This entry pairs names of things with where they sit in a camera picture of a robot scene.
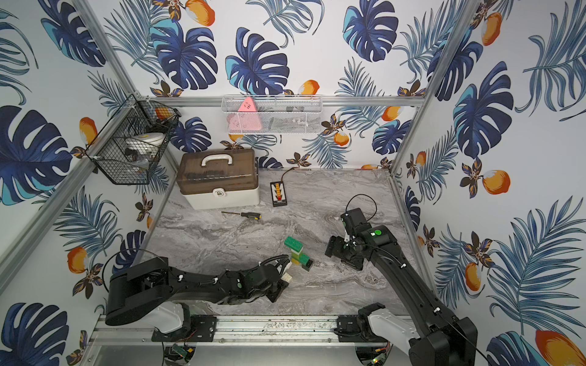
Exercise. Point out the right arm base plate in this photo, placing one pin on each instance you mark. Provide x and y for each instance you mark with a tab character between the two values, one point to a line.
355	329

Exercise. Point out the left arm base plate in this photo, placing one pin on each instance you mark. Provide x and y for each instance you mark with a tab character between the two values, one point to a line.
199	328

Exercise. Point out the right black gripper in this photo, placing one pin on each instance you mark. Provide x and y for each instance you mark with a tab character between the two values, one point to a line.
333	248

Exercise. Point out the pink triangle object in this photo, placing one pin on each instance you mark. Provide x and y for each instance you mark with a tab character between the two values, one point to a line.
246	119

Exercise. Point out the brown lidded storage box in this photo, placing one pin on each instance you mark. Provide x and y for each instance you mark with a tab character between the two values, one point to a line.
215	179

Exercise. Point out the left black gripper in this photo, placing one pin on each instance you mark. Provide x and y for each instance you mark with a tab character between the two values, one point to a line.
278	284

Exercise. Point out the black remote control box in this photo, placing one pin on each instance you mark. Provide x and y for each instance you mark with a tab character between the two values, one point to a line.
278	194

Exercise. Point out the cream lego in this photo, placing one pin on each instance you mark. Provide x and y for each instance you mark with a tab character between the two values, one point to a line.
286	277

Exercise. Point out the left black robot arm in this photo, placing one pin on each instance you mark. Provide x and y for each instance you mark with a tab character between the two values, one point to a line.
154	290

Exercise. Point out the black wire basket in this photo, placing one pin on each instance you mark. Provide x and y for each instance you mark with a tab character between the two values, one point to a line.
128	149

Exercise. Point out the aluminium front rail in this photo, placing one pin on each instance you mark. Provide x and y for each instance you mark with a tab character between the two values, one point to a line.
241	331

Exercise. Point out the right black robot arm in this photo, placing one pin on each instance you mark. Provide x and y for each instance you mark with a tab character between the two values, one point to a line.
434	335

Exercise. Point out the yellow handled screwdriver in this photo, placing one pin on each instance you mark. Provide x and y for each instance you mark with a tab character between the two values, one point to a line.
248	215

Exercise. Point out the white object in basket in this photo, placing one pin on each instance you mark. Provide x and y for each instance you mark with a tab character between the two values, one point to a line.
145	143

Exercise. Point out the clear wall shelf tray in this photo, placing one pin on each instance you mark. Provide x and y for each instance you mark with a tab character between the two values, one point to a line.
281	114

